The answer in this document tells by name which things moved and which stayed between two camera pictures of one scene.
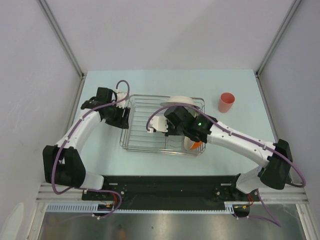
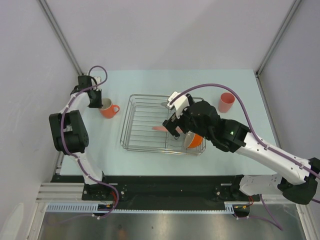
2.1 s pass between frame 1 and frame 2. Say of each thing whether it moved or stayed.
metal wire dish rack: stayed
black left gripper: moved
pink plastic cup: stayed
